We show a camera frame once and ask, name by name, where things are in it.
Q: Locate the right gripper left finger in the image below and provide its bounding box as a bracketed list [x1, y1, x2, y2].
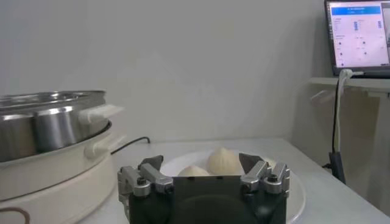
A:
[117, 154, 175, 201]

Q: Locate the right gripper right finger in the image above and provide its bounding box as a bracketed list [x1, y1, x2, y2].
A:
[238, 152, 291, 195]

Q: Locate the white steamed baozi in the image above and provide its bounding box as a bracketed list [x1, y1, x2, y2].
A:
[177, 165, 211, 177]
[207, 147, 244, 176]

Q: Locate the stainless steel steamer basket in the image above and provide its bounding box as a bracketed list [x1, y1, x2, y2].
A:
[0, 90, 124, 162]

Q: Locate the white round plate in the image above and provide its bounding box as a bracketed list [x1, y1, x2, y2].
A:
[160, 149, 307, 224]

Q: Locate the white electric cooker base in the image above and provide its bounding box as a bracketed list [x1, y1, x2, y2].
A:
[0, 120, 127, 224]

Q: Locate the white laptop side table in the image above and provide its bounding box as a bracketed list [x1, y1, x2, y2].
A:
[307, 77, 390, 217]

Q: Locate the open gray laptop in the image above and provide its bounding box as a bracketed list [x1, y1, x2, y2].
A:
[324, 0, 390, 77]

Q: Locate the black cooker power cable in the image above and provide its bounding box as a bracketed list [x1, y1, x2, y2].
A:
[111, 136, 151, 155]

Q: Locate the white laptop cable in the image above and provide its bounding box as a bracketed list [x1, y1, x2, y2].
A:
[333, 69, 365, 153]

